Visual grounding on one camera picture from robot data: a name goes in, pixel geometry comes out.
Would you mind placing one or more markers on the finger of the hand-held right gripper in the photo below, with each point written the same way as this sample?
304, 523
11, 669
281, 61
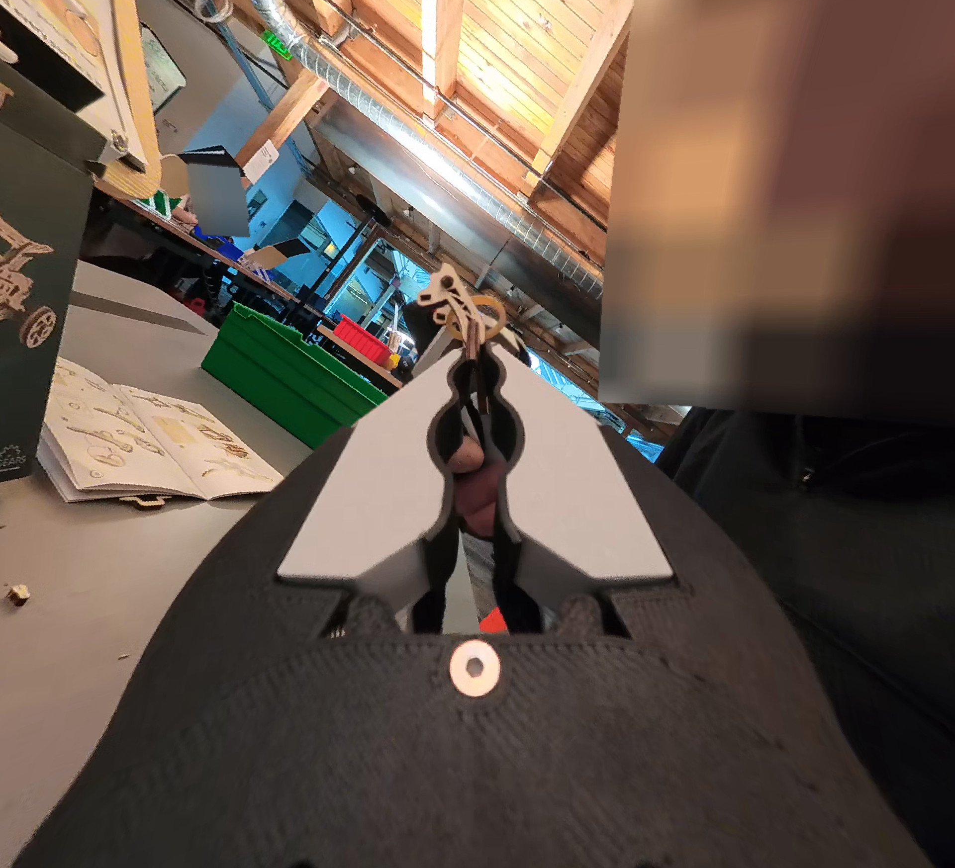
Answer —
434, 359

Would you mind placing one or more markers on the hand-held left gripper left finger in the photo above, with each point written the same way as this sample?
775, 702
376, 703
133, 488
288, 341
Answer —
358, 502

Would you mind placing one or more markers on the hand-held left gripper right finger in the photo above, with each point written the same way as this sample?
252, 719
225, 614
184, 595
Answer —
582, 502

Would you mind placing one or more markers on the wooden model assembly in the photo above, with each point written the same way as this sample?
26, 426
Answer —
446, 290

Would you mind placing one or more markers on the dark green model box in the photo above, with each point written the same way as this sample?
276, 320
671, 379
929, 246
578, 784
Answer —
45, 212

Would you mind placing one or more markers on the person's right hand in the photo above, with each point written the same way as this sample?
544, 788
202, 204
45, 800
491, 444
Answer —
468, 456

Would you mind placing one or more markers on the red plastic bin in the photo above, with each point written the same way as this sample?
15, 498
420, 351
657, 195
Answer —
362, 340

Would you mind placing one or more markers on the wooden workbench top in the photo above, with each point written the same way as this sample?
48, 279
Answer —
358, 361

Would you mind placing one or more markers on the green plastic bin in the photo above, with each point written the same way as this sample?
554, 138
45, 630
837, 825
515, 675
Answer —
291, 376

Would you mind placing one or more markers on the small flat wooden part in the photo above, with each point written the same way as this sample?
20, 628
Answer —
142, 502

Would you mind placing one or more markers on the open instruction booklet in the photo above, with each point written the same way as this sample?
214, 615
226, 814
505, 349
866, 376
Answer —
149, 435

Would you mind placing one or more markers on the person's black jacket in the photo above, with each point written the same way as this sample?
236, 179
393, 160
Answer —
821, 584

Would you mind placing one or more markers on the small wooden scrap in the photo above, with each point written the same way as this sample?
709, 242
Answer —
19, 595

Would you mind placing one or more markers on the wooden display board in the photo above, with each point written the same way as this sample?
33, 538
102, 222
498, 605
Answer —
138, 100

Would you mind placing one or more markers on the rectangular metal air duct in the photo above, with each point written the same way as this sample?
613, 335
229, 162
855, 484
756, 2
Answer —
418, 167

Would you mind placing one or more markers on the silver spiral air duct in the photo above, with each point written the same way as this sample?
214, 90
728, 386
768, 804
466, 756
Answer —
351, 85

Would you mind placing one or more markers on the white clip bracket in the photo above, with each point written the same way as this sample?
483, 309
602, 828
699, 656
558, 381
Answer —
119, 148

